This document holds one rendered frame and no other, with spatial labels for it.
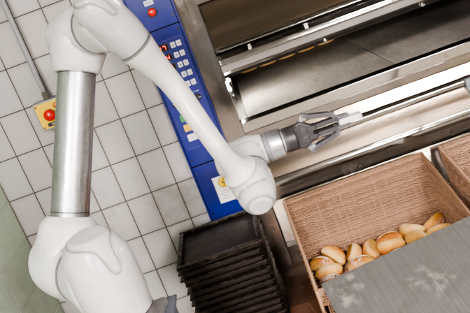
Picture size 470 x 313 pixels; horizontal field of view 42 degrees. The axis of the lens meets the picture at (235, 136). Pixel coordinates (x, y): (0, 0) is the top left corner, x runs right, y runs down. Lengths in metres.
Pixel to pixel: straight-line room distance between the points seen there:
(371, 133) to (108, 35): 1.14
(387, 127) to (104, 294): 1.28
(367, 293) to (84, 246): 0.87
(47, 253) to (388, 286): 0.96
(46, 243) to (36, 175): 0.76
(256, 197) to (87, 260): 0.46
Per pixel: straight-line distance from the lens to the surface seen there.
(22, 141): 2.32
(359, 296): 1.89
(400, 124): 2.32
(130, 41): 1.53
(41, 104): 2.19
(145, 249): 2.39
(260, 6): 2.17
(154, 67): 1.58
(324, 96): 2.24
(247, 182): 1.61
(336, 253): 2.27
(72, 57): 1.63
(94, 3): 1.51
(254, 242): 1.94
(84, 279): 1.43
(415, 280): 1.90
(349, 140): 2.29
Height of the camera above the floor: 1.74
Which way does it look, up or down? 15 degrees down
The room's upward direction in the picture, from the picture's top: 20 degrees counter-clockwise
